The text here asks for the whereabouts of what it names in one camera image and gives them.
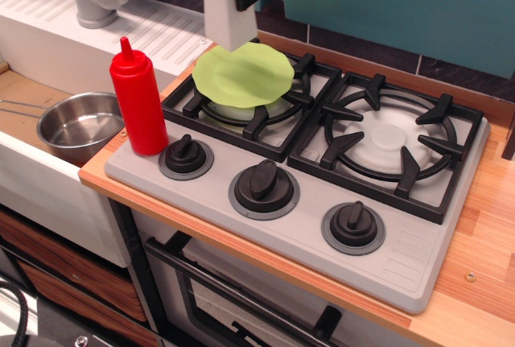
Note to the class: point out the white salt shaker silver cap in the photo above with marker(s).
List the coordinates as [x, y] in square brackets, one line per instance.
[227, 26]

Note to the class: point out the red ketchup squeeze bottle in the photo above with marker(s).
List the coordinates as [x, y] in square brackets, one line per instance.
[133, 77]

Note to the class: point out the light green plastic plate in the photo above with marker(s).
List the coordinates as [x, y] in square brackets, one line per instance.
[255, 74]

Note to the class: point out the white toy sink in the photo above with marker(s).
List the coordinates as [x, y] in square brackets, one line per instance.
[51, 54]

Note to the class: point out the small steel pan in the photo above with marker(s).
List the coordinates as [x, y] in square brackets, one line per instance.
[71, 130]

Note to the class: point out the black left burner grate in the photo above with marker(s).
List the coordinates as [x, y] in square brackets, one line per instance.
[266, 130]

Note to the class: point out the black burner grate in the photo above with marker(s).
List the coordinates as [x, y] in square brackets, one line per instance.
[401, 148]
[266, 130]

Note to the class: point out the black left stove knob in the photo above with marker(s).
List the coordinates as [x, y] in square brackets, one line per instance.
[186, 159]

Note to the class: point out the black stove knob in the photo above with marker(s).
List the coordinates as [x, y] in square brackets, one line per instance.
[353, 229]
[186, 159]
[264, 192]

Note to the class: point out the black middle stove knob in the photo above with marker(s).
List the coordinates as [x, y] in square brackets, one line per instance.
[264, 192]

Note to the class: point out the black right burner grate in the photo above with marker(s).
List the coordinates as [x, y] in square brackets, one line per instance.
[401, 148]

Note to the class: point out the black right stove knob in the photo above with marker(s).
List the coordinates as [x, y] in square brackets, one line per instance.
[353, 229]

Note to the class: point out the grey toy stove top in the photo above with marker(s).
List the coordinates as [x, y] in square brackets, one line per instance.
[402, 272]

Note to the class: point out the wooden drawer fronts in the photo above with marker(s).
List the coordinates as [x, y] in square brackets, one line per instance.
[77, 280]

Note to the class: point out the toy oven door with handle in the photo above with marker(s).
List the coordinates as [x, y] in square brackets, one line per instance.
[238, 304]

